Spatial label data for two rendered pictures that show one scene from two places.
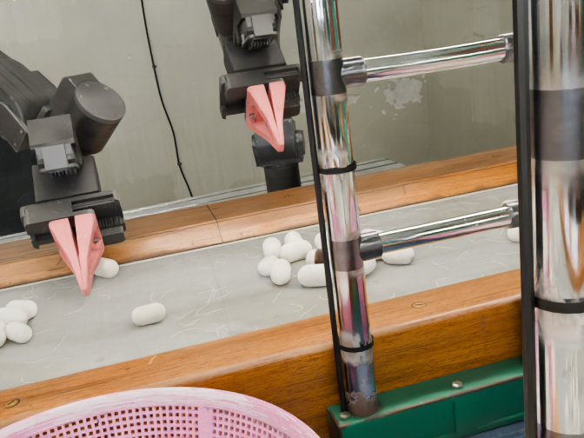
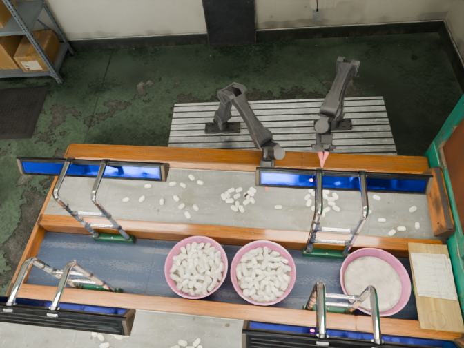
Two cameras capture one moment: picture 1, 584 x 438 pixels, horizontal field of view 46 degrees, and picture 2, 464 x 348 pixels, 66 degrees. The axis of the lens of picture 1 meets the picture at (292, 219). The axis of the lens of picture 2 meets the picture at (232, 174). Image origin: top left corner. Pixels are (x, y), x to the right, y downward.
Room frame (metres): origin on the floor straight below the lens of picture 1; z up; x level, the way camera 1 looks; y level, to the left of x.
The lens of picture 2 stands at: (-0.12, -0.02, 2.24)
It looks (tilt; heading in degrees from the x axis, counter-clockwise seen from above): 58 degrees down; 28
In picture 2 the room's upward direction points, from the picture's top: 9 degrees counter-clockwise
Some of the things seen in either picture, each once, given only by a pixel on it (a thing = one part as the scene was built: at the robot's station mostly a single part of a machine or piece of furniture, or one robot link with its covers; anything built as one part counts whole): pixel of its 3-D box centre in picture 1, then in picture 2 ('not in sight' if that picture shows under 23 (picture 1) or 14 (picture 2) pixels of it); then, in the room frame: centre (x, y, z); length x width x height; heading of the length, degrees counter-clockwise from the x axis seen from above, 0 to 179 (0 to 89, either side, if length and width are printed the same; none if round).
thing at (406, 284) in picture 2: not in sight; (371, 283); (0.39, -0.31, 0.72); 0.27 x 0.27 x 0.10
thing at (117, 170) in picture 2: not in sight; (91, 165); (0.40, 0.87, 1.08); 0.62 x 0.08 x 0.07; 103
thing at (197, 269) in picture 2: not in sight; (198, 269); (0.22, 0.39, 0.72); 0.24 x 0.24 x 0.06
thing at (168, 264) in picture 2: not in sight; (197, 268); (0.22, 0.40, 0.72); 0.27 x 0.27 x 0.10
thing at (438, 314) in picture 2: not in sight; (433, 284); (0.44, -0.52, 0.77); 0.33 x 0.15 x 0.01; 13
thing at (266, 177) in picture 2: not in sight; (340, 177); (0.62, -0.07, 1.08); 0.62 x 0.08 x 0.07; 103
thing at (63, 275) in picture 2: not in sight; (70, 298); (-0.07, 0.76, 0.90); 0.20 x 0.19 x 0.45; 103
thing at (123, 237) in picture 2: not in sight; (101, 203); (0.32, 0.85, 0.90); 0.20 x 0.19 x 0.45; 103
